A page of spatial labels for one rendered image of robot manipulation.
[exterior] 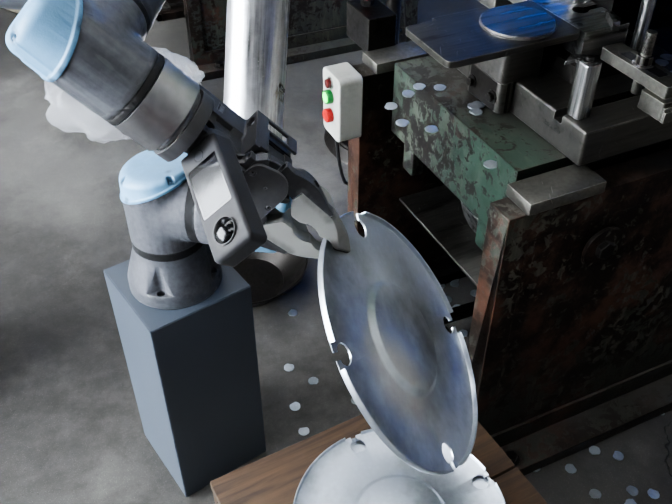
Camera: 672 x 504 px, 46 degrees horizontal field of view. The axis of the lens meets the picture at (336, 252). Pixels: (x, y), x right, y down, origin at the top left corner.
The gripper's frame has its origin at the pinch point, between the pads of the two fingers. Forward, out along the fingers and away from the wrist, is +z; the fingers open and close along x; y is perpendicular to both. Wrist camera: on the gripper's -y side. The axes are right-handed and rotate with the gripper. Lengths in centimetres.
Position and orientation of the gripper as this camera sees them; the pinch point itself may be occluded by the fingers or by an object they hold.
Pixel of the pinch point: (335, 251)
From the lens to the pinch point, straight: 79.3
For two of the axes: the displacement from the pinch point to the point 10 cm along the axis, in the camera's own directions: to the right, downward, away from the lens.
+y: -0.4, -6.5, 7.6
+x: -7.1, 5.6, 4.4
